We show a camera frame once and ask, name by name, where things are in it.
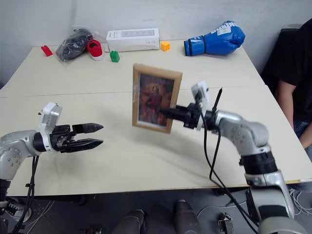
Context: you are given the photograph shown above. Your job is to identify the blue boxing glove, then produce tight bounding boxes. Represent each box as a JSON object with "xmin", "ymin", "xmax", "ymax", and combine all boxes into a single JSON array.
[{"xmin": 183, "ymin": 20, "xmax": 246, "ymax": 58}]

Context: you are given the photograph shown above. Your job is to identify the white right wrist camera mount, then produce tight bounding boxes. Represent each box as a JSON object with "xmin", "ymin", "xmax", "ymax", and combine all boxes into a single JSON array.
[{"xmin": 191, "ymin": 80, "xmax": 212, "ymax": 131}]

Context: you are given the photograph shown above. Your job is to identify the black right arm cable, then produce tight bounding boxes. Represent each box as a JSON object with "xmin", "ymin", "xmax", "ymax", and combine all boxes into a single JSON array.
[{"xmin": 203, "ymin": 87, "xmax": 260, "ymax": 234}]

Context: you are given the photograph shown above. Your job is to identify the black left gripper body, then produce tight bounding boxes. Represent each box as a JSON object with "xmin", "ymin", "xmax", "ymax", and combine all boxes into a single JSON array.
[{"xmin": 49, "ymin": 124, "xmax": 76, "ymax": 154}]

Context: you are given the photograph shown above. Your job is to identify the dark rounded shape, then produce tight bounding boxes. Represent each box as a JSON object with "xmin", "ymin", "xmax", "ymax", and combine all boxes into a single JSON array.
[
  {"xmin": 116, "ymin": 209, "xmax": 150, "ymax": 234},
  {"xmin": 173, "ymin": 199, "xmax": 203, "ymax": 234}
]

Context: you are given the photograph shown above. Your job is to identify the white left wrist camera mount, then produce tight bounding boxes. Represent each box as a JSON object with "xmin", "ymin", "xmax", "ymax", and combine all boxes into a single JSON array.
[{"xmin": 38, "ymin": 102, "xmax": 63, "ymax": 155}]

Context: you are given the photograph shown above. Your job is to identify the dark office chair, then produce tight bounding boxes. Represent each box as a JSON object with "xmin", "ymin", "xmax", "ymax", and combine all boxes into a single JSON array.
[{"xmin": 259, "ymin": 22, "xmax": 304, "ymax": 81}]

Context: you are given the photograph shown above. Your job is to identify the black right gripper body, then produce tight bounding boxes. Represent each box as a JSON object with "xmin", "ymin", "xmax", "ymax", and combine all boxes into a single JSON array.
[{"xmin": 181, "ymin": 103, "xmax": 203, "ymax": 129}]

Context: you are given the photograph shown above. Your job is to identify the green toy block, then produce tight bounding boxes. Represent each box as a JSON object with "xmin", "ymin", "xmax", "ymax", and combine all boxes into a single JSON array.
[{"xmin": 109, "ymin": 50, "xmax": 121, "ymax": 63}]

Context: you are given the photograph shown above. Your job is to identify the wooden picture frame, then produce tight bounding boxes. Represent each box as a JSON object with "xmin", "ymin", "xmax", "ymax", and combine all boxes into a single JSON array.
[{"xmin": 132, "ymin": 63, "xmax": 183, "ymax": 135}]

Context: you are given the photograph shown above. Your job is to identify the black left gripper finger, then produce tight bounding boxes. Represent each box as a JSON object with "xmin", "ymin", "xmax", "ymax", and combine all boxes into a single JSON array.
[
  {"xmin": 72, "ymin": 122, "xmax": 104, "ymax": 135},
  {"xmin": 70, "ymin": 138, "xmax": 104, "ymax": 153}
]

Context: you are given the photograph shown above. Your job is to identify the red sneaker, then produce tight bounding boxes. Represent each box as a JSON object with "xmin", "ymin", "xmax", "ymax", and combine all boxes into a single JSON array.
[{"xmin": 86, "ymin": 39, "xmax": 106, "ymax": 62}]

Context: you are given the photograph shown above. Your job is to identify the clear bag with black contents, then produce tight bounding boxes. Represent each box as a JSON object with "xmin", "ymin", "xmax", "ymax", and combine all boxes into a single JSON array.
[{"xmin": 55, "ymin": 26, "xmax": 95, "ymax": 64}]

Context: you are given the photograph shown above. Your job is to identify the red toy block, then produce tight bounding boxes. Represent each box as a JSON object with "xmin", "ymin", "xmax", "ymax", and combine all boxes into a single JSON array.
[{"xmin": 40, "ymin": 44, "xmax": 54, "ymax": 58}]

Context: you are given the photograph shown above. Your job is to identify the white cardboard box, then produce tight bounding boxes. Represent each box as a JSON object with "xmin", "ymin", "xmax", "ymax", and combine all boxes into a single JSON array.
[{"xmin": 105, "ymin": 27, "xmax": 161, "ymax": 53}]

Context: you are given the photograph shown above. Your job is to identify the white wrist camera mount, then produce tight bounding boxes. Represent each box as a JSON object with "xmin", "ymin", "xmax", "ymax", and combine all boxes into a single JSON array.
[
  {"xmin": 38, "ymin": 102, "xmax": 63, "ymax": 155},
  {"xmin": 191, "ymin": 80, "xmax": 212, "ymax": 131}
]

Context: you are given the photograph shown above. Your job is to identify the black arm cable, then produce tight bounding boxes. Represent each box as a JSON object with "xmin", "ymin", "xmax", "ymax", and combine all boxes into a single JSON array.
[
  {"xmin": 203, "ymin": 87, "xmax": 260, "ymax": 234},
  {"xmin": 13, "ymin": 155, "xmax": 40, "ymax": 234}
]

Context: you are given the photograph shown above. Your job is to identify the white floor cables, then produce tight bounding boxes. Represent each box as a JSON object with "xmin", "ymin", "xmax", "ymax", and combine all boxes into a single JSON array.
[{"xmin": 287, "ymin": 187, "xmax": 312, "ymax": 216}]

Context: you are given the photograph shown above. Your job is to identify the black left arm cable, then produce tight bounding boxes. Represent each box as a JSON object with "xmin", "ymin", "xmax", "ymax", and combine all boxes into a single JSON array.
[{"xmin": 13, "ymin": 155, "xmax": 40, "ymax": 234}]

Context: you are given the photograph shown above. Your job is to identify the person in black shirt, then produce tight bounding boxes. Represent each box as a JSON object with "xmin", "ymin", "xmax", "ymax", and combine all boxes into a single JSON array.
[{"xmin": 274, "ymin": 18, "xmax": 312, "ymax": 169}]

